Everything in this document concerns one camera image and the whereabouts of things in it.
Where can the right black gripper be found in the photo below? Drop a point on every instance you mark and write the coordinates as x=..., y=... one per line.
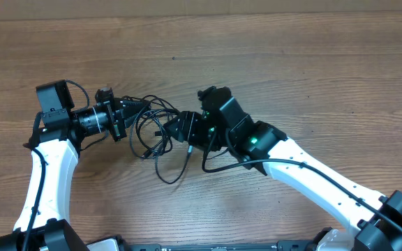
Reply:
x=189, y=123

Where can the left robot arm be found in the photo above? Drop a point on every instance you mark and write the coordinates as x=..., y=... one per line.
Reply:
x=56, y=144

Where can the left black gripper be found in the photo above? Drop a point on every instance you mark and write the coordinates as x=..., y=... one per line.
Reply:
x=118, y=112

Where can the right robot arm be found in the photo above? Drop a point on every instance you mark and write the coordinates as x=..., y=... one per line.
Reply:
x=370, y=220

